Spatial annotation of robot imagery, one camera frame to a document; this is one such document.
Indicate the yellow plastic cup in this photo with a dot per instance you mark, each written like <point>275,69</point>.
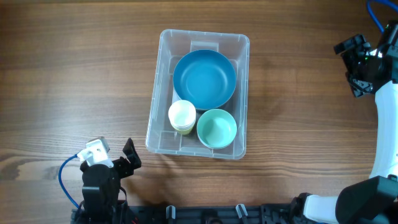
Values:
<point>184,130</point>

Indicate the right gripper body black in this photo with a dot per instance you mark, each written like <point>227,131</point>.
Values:
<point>353,61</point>

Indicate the green small bowl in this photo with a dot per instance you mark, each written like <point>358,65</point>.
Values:
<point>216,129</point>

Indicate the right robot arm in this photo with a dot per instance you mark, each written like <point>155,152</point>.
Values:
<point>373,200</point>

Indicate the cream plastic cup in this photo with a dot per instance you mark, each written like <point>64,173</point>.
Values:
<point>182,114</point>

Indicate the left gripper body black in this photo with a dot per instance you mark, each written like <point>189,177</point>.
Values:
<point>122,168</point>

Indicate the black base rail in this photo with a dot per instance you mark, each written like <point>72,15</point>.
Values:
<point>231,214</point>

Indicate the dark blue bowl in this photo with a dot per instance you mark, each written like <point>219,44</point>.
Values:
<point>205,78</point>

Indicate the clear plastic storage container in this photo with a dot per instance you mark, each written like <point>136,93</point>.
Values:
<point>161,137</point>

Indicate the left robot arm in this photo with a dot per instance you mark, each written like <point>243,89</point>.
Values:
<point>102,184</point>

